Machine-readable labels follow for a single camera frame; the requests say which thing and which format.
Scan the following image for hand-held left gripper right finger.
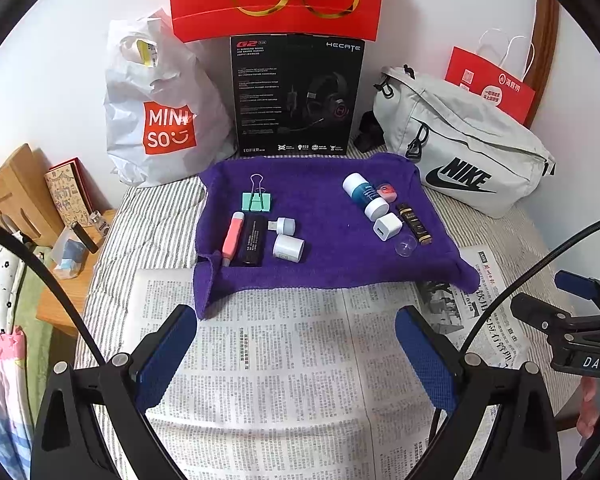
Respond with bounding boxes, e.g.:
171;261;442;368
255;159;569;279
395;305;563;480

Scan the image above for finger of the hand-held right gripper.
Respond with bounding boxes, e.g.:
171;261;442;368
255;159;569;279
510;294;581;341
554;270;600;301

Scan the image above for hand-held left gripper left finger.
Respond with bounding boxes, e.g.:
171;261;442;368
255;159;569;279
30;304;198;480

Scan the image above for clear plastic cap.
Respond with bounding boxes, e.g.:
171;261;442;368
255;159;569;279
394;232;420;259

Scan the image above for black and gold bottle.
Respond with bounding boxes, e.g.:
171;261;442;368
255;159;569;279
395;201;433;247

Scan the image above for pink pen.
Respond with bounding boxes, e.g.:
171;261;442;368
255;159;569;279
221;212;245;267

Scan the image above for white cube charger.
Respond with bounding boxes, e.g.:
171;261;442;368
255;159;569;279
372;212;406;243

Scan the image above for black rectangular box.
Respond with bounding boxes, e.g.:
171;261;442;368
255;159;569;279
234;216;271;267

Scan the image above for small white jar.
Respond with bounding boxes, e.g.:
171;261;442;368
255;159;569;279
271;234;307;263

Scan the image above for blue and white bottle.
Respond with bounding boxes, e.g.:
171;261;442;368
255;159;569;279
342;172;391;222

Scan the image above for green binder clip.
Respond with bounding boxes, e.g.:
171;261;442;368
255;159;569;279
241;174;272;213

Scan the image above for person's right hand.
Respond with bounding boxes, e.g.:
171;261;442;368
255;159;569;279
575;372;600;438

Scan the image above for wooden nightstand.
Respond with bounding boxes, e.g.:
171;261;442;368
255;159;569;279
35;207;116;336

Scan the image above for green cloth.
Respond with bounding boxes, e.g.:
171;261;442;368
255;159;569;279
22;305;76;376

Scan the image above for newspaper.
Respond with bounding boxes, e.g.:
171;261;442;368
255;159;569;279
130;245;531;480

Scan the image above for clear plastic packet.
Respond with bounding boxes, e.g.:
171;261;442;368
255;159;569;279
50;232;88;281

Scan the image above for black cylinder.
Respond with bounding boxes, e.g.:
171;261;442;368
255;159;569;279
70;222;101;255

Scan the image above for pink cloth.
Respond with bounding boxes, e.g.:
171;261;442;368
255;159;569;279
0;325;36;461

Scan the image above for purple towel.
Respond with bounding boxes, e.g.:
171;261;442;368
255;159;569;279
192;152;481;321

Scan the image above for pale grey waist bag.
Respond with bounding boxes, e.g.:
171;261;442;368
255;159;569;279
355;64;557;219

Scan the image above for white black-dotted cloth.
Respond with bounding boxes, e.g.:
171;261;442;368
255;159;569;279
0;237;41;341

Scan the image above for patterned notebook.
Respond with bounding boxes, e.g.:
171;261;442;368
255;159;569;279
43;162;95;226

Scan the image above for red book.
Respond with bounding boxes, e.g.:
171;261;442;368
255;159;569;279
47;157;116;211

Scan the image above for white plastic shopping bag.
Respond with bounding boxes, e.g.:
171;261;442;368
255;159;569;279
103;8;236;188

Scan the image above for black headset box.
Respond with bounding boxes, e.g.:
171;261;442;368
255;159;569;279
229;34;366;157

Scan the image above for red Cherries gift box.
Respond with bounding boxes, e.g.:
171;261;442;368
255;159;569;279
168;0;387;43

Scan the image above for black cable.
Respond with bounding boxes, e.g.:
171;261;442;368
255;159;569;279
0;216;108;368
427;212;600;441

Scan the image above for red paper bag white handles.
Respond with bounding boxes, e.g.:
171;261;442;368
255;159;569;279
444;29;537;126

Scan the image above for brown wooden frame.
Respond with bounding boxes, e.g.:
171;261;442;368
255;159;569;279
522;0;561;131

